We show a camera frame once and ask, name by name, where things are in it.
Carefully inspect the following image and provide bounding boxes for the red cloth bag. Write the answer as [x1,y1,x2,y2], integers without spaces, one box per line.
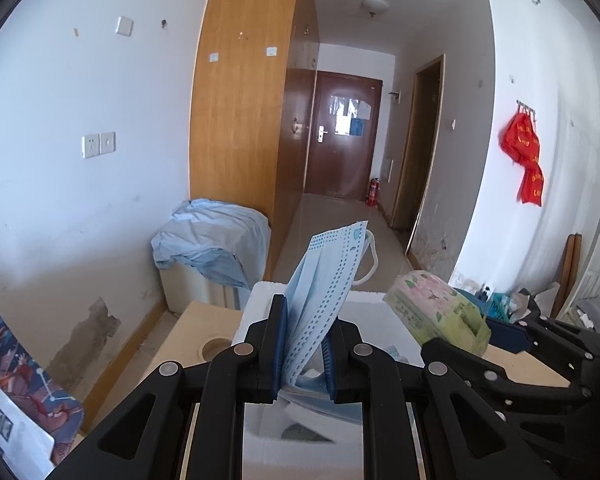
[500,110,541,166]
[518,162,545,207]

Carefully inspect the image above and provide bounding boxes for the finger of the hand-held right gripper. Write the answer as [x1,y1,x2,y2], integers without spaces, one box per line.
[421,336,597,424]
[486,304,600,368]

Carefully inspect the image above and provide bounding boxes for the colourful patterned bag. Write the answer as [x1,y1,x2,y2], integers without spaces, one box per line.
[0,309,86,466]

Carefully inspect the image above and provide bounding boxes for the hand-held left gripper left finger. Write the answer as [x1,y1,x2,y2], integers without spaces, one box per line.
[45,294,288,480]

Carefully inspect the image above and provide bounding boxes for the leaning wooden boards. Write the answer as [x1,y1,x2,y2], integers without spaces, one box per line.
[550,232,584,318]

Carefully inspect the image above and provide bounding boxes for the light blue cloth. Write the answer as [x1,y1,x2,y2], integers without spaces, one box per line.
[151,199,272,290]

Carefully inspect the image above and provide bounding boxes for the white double wall socket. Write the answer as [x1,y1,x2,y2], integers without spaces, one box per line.
[82,131,117,159]

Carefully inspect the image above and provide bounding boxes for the printed paper sheet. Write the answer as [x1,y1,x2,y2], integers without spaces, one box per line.
[0,360,56,480]

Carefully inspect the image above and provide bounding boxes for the wooden wardrobe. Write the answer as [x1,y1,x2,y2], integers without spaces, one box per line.
[189,0,321,282]

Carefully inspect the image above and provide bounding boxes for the wooden side door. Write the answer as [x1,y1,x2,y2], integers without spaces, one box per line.
[389,54,446,257]

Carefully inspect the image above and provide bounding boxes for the blue face mask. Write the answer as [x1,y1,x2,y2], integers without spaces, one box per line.
[278,220,381,402]

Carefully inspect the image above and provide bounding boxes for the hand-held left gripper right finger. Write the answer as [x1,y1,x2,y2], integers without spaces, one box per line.
[321,319,547,480]

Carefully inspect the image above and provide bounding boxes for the dark brown entrance door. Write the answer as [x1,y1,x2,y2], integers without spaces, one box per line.
[304,71,384,202]

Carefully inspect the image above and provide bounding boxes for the white foam box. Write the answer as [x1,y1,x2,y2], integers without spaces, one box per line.
[232,281,429,480]

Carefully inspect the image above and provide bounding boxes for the green tissue packet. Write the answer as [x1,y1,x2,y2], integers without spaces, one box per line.
[382,270,492,358]

